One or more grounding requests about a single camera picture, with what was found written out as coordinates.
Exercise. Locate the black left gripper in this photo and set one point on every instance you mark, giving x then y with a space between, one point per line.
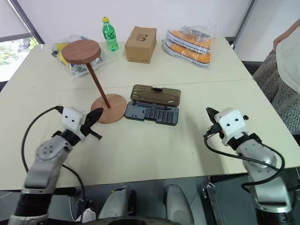
87 126

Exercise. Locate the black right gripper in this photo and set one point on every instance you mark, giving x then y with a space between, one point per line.
222 136

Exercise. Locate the grey tool case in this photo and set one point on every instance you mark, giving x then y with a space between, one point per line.
152 114

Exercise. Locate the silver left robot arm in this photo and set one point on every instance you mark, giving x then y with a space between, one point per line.
44 164

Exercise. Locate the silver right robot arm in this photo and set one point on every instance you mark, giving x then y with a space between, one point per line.
264 157

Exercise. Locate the person's bare forearm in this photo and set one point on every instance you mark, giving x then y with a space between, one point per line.
287 31

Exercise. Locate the clear plastic bag of items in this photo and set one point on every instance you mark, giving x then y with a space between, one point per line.
75 70

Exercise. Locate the orange white sneaker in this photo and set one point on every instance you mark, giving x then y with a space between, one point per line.
185 54
187 37

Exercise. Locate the yellow packaged item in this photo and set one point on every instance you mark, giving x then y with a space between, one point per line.
61 56

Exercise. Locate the grey rounded leg shell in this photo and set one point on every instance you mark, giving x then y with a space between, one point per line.
116 204
178 204

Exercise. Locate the clear plastic shoe bag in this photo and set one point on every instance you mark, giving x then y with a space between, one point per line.
209 31

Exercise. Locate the person in white shirt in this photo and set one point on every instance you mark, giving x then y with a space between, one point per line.
288 77

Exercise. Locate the brown cardboard box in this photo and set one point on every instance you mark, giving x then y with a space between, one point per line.
140 47

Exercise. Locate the metal table leg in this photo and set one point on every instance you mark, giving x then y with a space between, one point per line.
213 204

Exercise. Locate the green plastic soda bottle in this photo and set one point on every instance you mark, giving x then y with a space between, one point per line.
110 35

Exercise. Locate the white shoe on floor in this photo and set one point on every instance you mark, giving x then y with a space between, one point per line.
87 214

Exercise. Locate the white roller blind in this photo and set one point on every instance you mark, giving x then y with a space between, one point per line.
11 18

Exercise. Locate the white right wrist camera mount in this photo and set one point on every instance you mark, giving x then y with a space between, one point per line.
230 124

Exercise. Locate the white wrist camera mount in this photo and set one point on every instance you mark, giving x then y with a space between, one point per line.
230 124
71 117

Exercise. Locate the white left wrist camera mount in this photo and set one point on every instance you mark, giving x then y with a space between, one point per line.
71 117

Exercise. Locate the round wooden pedestal stand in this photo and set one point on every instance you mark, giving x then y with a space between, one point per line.
80 50

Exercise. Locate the grey vertical wall trim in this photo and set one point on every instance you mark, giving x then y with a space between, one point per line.
246 21

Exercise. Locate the dark window frame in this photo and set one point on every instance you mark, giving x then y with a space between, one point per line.
32 30

